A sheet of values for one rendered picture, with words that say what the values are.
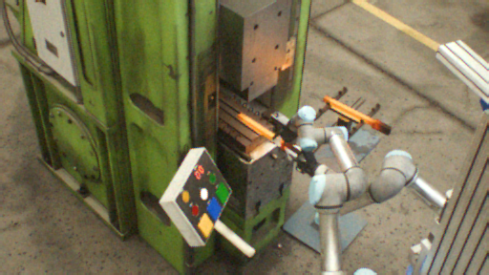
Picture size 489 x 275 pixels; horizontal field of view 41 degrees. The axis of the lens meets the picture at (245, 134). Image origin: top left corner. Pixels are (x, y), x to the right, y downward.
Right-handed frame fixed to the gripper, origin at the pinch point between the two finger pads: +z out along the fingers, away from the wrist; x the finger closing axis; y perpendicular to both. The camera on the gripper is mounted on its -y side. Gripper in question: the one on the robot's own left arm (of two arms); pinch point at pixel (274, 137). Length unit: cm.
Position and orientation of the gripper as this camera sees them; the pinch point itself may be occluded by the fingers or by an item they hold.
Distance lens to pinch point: 328.0
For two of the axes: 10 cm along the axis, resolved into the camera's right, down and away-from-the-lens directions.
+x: 7.0, -4.7, 5.3
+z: -3.8, 3.8, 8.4
